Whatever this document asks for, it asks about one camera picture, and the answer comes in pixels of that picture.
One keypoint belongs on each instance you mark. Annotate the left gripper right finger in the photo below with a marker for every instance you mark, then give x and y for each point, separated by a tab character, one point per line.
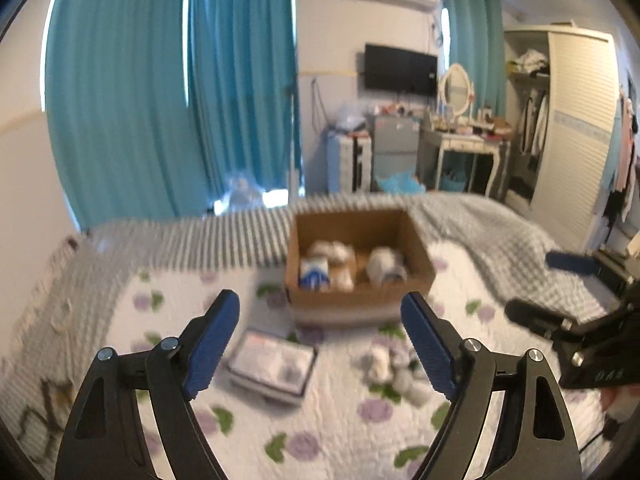
534	439

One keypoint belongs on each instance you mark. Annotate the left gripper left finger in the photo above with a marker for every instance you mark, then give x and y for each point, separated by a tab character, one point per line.
104	437

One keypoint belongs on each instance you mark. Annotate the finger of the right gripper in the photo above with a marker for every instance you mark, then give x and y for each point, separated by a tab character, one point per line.
538	320
573	263

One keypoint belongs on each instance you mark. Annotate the white soft roll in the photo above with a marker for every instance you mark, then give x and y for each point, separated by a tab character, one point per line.
386	265

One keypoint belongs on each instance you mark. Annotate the white packaged box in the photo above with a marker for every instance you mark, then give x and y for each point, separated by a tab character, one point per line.
273	366

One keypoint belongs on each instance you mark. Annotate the blue white tissue pack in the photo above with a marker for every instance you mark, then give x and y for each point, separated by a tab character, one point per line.
314	274

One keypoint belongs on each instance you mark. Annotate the person's hand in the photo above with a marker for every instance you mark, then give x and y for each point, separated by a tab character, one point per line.
619	403

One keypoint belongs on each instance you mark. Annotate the grey checked blanket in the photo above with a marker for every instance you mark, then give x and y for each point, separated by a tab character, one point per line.
67	320

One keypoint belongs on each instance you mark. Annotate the white floral quilt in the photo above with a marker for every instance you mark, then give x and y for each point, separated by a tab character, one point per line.
345	427

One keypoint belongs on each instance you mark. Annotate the white dressing table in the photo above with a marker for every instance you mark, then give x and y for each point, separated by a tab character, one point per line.
435	146

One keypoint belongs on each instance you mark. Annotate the white wardrobe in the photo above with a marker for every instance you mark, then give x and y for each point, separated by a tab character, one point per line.
561	96

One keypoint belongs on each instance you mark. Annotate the brown cardboard box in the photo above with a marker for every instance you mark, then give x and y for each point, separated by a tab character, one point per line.
364	230

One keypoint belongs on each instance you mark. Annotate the white oval vanity mirror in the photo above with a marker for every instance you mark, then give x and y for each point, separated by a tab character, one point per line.
455	91

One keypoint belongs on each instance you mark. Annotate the small grey fridge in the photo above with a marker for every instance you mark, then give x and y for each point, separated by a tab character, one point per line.
395	143

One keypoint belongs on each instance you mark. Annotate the white drawer cabinet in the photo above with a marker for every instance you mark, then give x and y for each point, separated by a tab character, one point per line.
349	162

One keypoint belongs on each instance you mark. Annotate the teal curtain right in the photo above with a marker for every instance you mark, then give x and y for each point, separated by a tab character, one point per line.
477	43

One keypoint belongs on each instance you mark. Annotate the teal curtain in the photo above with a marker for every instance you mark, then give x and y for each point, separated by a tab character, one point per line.
477	43
244	90
122	134

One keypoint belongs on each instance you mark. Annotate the teal curtain left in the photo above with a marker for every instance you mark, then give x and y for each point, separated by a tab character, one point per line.
122	134

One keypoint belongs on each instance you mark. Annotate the teal curtain middle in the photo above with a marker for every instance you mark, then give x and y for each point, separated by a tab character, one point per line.
244	90

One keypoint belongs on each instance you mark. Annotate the black wall television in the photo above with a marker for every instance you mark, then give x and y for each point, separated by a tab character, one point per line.
399	71

